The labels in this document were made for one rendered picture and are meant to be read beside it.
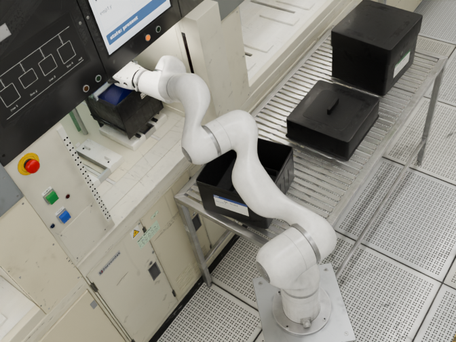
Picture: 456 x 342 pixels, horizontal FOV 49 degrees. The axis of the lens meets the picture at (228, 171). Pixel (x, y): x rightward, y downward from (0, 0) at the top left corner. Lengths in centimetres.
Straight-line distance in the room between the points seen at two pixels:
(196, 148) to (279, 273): 40
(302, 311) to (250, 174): 47
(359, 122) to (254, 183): 81
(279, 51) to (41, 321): 153
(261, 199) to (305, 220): 13
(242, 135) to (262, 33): 120
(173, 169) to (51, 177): 58
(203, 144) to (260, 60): 105
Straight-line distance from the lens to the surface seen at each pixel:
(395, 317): 257
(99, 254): 188
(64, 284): 184
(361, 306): 257
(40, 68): 141
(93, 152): 211
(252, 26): 261
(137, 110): 201
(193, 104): 143
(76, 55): 147
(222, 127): 142
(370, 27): 231
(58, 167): 157
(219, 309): 259
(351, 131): 204
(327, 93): 220
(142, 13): 161
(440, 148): 321
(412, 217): 287
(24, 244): 162
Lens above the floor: 232
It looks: 49 degrees down
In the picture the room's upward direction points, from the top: 12 degrees counter-clockwise
